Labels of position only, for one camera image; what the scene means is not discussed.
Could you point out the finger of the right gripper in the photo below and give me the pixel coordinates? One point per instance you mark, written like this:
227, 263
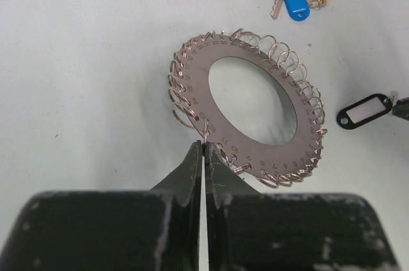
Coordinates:
400, 107

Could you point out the metal disc with keyrings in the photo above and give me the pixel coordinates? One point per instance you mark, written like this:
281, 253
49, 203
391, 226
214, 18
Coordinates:
251, 96

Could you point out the lower blue key tag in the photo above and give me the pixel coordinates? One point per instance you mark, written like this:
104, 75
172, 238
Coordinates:
298, 10

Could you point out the black key tag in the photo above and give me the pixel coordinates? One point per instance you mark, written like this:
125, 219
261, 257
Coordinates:
364, 111

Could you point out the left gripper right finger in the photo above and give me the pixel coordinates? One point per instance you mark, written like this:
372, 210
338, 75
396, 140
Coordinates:
248, 230

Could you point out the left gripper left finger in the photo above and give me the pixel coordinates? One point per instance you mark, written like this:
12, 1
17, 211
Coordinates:
156, 229

